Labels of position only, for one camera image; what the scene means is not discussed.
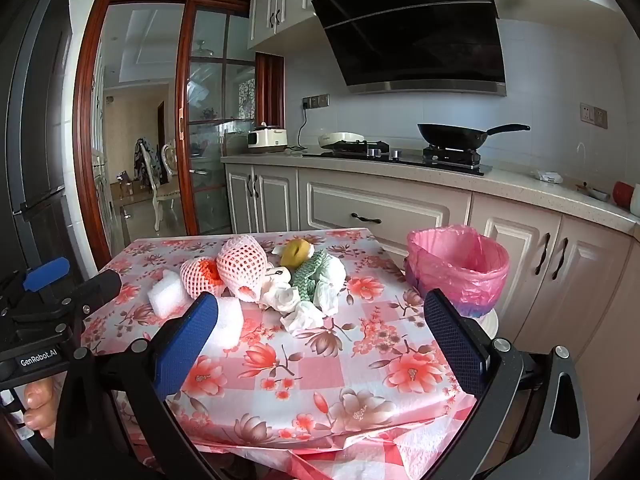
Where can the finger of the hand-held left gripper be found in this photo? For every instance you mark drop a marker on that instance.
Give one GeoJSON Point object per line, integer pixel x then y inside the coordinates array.
{"type": "Point", "coordinates": [45, 274]}
{"type": "Point", "coordinates": [100, 285]}

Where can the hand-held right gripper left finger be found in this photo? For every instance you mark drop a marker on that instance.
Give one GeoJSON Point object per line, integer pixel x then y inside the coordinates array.
{"type": "Point", "coordinates": [185, 345]}

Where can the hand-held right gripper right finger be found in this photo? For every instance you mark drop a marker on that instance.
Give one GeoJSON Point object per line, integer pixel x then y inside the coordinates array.
{"type": "Point", "coordinates": [455, 340]}

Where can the pink-lined trash bin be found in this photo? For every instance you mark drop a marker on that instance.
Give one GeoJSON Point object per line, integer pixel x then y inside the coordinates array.
{"type": "Point", "coordinates": [480, 285]}

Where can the large pink foam net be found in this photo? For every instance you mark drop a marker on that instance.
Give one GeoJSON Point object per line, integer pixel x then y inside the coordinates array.
{"type": "Point", "coordinates": [240, 265]}

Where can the yellow sponge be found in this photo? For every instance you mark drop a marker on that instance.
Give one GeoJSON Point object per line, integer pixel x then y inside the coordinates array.
{"type": "Point", "coordinates": [295, 255]}

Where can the person's left hand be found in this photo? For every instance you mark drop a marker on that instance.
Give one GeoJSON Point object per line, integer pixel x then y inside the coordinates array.
{"type": "Point", "coordinates": [40, 405]}

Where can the white foam block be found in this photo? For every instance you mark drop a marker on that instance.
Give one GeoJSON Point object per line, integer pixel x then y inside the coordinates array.
{"type": "Point", "coordinates": [229, 322]}
{"type": "Point", "coordinates": [167, 292]}

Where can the orange fruit in pink net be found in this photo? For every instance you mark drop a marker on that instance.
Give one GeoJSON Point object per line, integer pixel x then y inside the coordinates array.
{"type": "Point", "coordinates": [200, 275]}

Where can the crumpled white tissue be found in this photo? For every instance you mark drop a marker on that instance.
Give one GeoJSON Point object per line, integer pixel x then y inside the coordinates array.
{"type": "Point", "coordinates": [332, 280]}
{"type": "Point", "coordinates": [280, 300]}
{"type": "Point", "coordinates": [302, 317]}

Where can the white dining chair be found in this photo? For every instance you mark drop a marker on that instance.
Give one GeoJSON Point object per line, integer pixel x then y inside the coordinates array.
{"type": "Point", "coordinates": [162, 195]}

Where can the white kitchen base cabinet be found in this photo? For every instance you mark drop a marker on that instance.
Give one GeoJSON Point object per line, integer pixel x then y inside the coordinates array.
{"type": "Point", "coordinates": [515, 240]}

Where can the dark clothes on chair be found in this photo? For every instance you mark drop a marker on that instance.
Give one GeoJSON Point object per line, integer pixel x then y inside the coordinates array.
{"type": "Point", "coordinates": [145, 162]}

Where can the pink floral tablecloth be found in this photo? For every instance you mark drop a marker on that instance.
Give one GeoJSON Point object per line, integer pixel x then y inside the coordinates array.
{"type": "Point", "coordinates": [325, 375]}

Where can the green striped cloth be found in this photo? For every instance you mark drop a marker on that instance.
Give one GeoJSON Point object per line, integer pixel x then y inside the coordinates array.
{"type": "Point", "coordinates": [307, 275]}

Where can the black gas stove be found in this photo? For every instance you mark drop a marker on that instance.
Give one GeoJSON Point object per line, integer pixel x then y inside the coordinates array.
{"type": "Point", "coordinates": [410, 158]}

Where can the white plastic bag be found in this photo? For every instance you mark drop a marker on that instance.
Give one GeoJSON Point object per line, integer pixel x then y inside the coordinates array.
{"type": "Point", "coordinates": [547, 176]}

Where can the wooden glass sliding door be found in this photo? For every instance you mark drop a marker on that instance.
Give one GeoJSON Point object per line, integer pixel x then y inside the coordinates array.
{"type": "Point", "coordinates": [182, 110]}

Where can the black wok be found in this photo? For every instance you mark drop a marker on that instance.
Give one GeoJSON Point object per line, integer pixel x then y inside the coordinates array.
{"type": "Point", "coordinates": [450, 135]}

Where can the white rice cooker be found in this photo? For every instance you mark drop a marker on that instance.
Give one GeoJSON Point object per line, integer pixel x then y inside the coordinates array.
{"type": "Point", "coordinates": [267, 139]}

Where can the white round electric pan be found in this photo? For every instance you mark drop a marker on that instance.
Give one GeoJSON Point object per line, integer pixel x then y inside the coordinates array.
{"type": "Point", "coordinates": [340, 137]}

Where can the black range hood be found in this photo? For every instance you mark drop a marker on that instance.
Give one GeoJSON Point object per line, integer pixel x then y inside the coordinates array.
{"type": "Point", "coordinates": [410, 35]}

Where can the gold wall socket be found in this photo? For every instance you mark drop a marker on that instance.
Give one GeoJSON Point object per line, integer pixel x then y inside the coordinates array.
{"type": "Point", "coordinates": [593, 115]}

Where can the wall socket with plug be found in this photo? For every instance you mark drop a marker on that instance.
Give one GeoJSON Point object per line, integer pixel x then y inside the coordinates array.
{"type": "Point", "coordinates": [316, 101]}

